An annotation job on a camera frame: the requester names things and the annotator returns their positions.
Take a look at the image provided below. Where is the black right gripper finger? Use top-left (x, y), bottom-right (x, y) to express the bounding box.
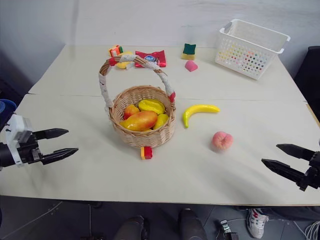
top-left (275, 143), bottom-right (317, 161)
top-left (260, 158), bottom-right (308, 186)

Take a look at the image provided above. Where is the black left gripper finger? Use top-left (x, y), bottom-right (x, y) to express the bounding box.
top-left (33, 128), bottom-right (70, 142)
top-left (40, 147), bottom-right (79, 166)

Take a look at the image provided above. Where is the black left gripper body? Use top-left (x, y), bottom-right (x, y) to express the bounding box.
top-left (16, 131), bottom-right (45, 165)

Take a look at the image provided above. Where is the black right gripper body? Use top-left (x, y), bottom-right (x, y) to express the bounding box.
top-left (298, 149), bottom-right (320, 193)

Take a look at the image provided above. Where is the red yellow toy fruit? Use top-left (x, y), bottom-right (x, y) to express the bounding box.
top-left (123, 104), bottom-right (141, 121)

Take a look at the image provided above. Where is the white perforated plastic basket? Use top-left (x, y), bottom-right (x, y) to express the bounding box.
top-left (214, 18), bottom-right (292, 81)

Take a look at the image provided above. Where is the grey trouser leg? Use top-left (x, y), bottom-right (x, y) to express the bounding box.
top-left (259, 206), bottom-right (320, 222)

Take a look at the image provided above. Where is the blue round object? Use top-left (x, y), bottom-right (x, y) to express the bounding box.
top-left (0, 98), bottom-right (17, 126)

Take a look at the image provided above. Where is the white red sneaker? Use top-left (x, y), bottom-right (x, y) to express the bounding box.
top-left (246, 208), bottom-right (270, 240)

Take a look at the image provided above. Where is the pink toy peach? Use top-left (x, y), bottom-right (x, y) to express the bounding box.
top-left (211, 130), bottom-right (234, 154)

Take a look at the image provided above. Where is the small device on floor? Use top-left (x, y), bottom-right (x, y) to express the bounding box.
top-left (219, 219), bottom-right (239, 240)

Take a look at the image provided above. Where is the red and yellow block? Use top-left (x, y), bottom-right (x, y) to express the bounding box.
top-left (140, 146), bottom-right (154, 161)

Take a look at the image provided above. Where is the orange yellow toy mango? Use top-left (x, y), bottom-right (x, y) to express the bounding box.
top-left (119, 110), bottom-right (159, 132)

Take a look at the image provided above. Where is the yellow toy starfruit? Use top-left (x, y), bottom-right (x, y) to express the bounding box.
top-left (137, 98), bottom-right (167, 116)

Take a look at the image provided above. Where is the yellow toy banana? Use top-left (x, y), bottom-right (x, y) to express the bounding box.
top-left (182, 103), bottom-right (222, 129)

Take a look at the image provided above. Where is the dark rounded shape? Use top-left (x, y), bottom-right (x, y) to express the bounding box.
top-left (177, 208), bottom-right (209, 240)

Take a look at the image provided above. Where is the red snack bag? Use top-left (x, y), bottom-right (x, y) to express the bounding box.
top-left (134, 49), bottom-right (168, 69)

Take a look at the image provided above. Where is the pink wedge block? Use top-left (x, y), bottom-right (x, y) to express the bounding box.
top-left (184, 59), bottom-right (199, 73)

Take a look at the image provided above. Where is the green and yellow sponge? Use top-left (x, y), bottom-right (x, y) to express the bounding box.
top-left (180, 42), bottom-right (197, 61)

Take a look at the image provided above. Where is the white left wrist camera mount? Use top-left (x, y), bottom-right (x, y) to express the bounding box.
top-left (4, 114), bottom-right (35, 167)

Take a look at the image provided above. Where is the white cable bundle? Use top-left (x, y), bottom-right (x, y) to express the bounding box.
top-left (303, 219), bottom-right (320, 240)

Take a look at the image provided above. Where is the wicker basket with handle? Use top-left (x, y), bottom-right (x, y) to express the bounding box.
top-left (97, 54), bottom-right (177, 151)

